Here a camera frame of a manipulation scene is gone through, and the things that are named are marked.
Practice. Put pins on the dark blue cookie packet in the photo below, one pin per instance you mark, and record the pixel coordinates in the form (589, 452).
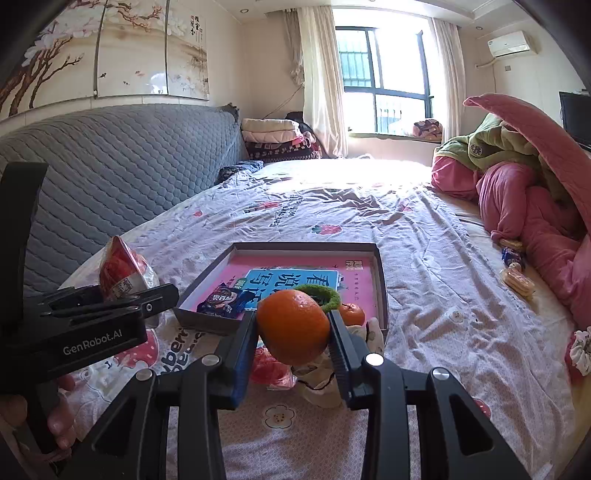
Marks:
(221, 300)

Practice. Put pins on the large orange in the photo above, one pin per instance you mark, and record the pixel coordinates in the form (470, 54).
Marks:
(293, 327)

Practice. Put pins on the floral cushion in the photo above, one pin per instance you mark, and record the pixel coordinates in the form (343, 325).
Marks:
(427, 129)

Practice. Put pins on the pink blanket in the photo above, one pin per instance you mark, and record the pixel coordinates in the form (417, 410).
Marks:
(512, 198)

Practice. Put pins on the dark framed window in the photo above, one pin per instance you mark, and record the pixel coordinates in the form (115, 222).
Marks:
(397, 60)

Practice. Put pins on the small blue cookie packet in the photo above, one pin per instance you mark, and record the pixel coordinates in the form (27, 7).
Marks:
(511, 257)

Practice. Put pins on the floral wall painting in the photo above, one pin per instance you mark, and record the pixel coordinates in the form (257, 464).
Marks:
(129, 50)

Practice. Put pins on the pink book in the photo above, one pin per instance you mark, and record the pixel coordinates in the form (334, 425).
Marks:
(355, 281)

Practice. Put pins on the person's left hand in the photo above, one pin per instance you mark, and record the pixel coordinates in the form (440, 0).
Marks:
(62, 424)

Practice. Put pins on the red snack packet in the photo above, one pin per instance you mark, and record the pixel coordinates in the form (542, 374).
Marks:
(272, 369)

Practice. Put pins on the dark blue patterned cloth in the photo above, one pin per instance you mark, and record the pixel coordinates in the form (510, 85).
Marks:
(238, 170)

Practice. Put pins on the small orange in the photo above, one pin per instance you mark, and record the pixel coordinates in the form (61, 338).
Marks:
(352, 314)

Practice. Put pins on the white air conditioner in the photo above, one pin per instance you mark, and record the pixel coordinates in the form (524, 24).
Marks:
(512, 44)

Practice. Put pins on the yellow biscuit packet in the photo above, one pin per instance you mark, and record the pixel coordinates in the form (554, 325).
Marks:
(511, 243)
(517, 281)

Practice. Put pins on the cream curtain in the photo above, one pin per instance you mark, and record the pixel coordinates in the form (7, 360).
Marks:
(450, 78)
(318, 83)

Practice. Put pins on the shallow cardboard box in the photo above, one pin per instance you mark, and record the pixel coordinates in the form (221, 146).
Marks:
(378, 286)

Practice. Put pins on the floral fabric scrunchie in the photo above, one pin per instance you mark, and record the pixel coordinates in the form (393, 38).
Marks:
(581, 350)

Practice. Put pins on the grey quilted headboard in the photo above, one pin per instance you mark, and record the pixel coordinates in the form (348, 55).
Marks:
(115, 175)

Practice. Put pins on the stack of folded blankets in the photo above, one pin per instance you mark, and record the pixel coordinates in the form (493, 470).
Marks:
(272, 134)

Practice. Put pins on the green blanket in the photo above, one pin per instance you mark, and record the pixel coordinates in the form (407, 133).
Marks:
(494, 143)

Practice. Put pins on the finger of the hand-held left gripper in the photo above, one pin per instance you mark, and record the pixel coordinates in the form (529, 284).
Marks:
(74, 297)
(152, 302)

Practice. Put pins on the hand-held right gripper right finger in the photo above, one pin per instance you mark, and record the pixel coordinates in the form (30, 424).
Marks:
(339, 360)

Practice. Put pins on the translucent plastic bag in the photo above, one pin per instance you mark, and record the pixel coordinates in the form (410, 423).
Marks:
(318, 392)

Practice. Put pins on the black television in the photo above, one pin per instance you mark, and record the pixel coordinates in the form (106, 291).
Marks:
(577, 120)

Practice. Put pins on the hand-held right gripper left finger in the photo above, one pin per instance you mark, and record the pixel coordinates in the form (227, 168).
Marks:
(244, 364)

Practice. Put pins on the pink quilted mat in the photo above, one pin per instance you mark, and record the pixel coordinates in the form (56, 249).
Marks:
(545, 138)

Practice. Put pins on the red snack bag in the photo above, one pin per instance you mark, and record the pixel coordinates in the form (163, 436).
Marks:
(122, 267)

